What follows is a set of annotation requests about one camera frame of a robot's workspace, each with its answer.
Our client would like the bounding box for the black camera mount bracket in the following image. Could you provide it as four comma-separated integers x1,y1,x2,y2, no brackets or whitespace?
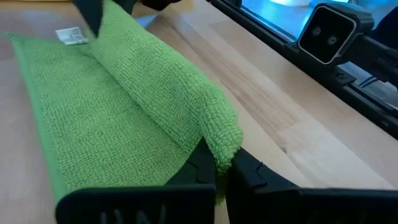
341,32,398,91

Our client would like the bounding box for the black table edge rail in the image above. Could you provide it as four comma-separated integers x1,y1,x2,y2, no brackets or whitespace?
206,0,398,139

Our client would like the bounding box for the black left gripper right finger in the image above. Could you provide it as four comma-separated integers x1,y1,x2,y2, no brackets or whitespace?
225,147,398,224

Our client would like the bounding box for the thin black cable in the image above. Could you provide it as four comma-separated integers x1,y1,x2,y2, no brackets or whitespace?
357,76,382,90

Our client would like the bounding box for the white towel label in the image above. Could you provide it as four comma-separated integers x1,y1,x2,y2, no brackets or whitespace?
55,26,90,46

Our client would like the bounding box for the black table-level camera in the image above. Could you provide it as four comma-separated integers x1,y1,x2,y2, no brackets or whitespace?
297,2,376,66

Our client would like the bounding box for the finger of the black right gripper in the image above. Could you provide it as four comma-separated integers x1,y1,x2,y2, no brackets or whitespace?
114,0,137,15
73,0,103,38

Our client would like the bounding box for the green microfiber towel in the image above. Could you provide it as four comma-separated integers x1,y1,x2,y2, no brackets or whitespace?
6,0,244,206

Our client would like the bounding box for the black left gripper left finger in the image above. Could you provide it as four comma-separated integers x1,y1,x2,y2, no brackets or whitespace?
55,136,217,224

